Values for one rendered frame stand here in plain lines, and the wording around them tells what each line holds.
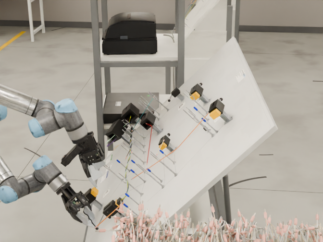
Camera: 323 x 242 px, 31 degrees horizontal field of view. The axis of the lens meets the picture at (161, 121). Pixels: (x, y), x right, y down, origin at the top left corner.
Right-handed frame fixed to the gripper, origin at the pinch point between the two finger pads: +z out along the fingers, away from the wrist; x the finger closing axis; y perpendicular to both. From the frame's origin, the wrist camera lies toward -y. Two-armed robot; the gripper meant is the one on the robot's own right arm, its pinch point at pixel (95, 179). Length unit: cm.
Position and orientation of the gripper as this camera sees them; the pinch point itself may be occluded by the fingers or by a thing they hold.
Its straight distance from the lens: 238.2
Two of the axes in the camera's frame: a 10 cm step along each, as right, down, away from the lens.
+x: 0.4, -4.2, 9.1
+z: 3.5, 8.5, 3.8
